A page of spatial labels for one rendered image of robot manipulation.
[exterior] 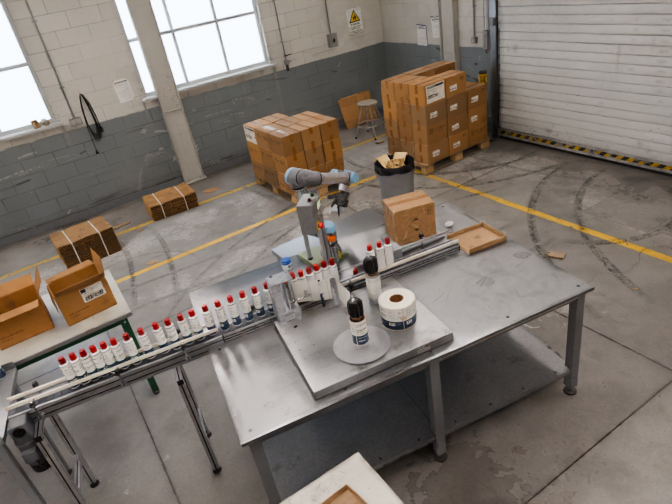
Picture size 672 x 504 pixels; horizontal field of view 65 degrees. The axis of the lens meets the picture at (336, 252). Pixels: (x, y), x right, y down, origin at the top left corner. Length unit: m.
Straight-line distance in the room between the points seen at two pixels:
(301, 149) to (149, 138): 2.60
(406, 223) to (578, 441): 1.70
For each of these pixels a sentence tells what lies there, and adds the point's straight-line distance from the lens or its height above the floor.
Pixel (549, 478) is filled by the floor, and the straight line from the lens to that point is 3.39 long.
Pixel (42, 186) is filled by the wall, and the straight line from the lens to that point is 8.19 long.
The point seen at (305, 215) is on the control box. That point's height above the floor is 1.41.
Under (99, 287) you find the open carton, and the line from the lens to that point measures 4.02.
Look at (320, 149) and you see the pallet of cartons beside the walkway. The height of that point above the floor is 0.58.
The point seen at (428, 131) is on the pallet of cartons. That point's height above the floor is 0.58.
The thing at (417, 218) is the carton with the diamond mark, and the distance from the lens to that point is 3.68.
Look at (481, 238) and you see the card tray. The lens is 3.77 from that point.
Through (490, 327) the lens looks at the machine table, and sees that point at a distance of 2.98.
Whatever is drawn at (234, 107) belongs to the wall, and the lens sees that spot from 8.60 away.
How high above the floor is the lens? 2.70
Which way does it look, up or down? 29 degrees down
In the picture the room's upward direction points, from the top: 11 degrees counter-clockwise
